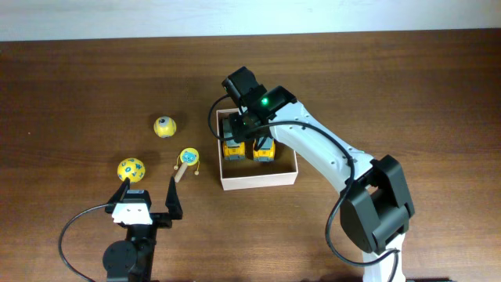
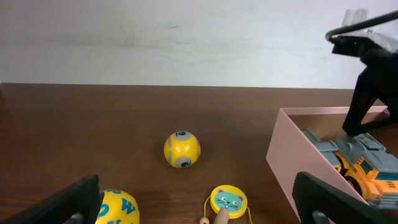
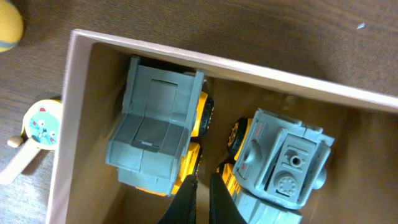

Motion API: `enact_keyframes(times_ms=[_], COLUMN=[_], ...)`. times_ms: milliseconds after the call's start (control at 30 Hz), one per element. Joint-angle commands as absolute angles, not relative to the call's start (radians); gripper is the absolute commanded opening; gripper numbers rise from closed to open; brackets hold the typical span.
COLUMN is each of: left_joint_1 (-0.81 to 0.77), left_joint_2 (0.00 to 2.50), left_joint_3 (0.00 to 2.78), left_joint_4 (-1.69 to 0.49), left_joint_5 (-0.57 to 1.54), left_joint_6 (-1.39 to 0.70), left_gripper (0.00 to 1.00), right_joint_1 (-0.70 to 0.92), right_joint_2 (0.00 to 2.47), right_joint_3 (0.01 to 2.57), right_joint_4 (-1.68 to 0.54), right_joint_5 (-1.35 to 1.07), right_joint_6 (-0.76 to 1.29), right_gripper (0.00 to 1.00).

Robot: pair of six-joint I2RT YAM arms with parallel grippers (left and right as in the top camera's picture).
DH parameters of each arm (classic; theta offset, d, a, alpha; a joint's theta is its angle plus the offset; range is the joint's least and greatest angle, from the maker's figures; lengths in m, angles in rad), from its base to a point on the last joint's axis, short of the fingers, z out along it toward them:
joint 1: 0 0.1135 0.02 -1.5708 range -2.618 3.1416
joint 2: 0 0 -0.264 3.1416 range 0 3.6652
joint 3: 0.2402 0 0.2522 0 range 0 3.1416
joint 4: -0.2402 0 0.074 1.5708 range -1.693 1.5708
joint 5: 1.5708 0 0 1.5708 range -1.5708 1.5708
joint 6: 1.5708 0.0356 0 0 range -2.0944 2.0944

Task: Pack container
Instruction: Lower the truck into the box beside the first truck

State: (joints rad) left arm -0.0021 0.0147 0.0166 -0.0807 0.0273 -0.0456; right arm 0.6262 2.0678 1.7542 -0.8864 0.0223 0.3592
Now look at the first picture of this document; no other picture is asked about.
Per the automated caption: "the yellow ball with grey eyes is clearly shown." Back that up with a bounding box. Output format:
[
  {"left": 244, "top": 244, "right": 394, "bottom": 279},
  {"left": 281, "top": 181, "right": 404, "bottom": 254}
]
[{"left": 153, "top": 116, "right": 177, "bottom": 138}]

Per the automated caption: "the yellow cat rattle drum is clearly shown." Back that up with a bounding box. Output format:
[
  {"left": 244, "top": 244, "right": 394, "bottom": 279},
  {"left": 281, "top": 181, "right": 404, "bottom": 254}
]
[{"left": 174, "top": 147, "right": 200, "bottom": 183}]

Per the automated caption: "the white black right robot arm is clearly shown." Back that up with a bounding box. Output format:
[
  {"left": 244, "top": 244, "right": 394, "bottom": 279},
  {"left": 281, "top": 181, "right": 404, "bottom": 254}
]
[{"left": 223, "top": 81, "right": 415, "bottom": 281}]

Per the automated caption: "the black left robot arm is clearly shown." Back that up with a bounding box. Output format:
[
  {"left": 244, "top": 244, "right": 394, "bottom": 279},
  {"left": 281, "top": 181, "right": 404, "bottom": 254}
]
[{"left": 103, "top": 178, "right": 183, "bottom": 282}]

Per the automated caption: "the yellow ball with blue letters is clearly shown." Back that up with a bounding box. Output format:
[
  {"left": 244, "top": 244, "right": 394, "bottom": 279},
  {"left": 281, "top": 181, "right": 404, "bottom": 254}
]
[{"left": 117, "top": 157, "right": 146, "bottom": 183}]

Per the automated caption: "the pink open cardboard box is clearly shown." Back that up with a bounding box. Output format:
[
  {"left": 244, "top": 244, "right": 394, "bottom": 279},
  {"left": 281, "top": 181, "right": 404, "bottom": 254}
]
[{"left": 215, "top": 107, "right": 299, "bottom": 192}]

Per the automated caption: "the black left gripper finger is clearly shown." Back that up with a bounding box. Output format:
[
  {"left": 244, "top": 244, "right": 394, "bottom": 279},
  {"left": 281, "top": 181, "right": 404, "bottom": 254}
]
[
  {"left": 105, "top": 177, "right": 130, "bottom": 213},
  {"left": 165, "top": 177, "right": 183, "bottom": 219}
]

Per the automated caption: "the yellow grey toy truck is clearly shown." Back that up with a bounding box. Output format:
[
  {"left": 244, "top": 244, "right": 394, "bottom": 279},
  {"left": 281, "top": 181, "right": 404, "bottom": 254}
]
[
  {"left": 253, "top": 137, "right": 276, "bottom": 162},
  {"left": 222, "top": 118, "right": 246, "bottom": 161}
]

